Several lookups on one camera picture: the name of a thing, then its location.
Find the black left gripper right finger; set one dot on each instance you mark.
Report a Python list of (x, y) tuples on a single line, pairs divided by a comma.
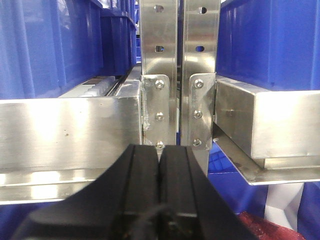
[(196, 210)]

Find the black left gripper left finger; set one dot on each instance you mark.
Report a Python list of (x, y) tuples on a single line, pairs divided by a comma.
[(121, 204)]

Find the perforated steel shelf upright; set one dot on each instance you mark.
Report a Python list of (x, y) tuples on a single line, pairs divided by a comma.
[(158, 41)]

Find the blue bin lower right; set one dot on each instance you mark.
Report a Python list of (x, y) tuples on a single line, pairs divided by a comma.
[(242, 197)]

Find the red plastic bags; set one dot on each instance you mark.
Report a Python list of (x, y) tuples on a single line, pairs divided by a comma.
[(266, 230)]

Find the large blue upper bin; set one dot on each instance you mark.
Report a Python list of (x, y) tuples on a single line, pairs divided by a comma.
[(47, 47)]

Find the blue bin upper right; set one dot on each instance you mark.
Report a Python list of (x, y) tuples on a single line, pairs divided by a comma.
[(273, 44)]

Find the steel shelf front rail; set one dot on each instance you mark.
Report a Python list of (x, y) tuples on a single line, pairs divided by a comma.
[(51, 148)]

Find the steel shelf rail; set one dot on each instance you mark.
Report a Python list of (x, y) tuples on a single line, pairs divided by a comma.
[(271, 137), (51, 148)]

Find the right steel shelf rail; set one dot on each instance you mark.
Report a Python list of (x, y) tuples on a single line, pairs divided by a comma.
[(271, 137)]

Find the right steel upright post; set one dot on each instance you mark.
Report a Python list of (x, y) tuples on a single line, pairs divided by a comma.
[(200, 37)]

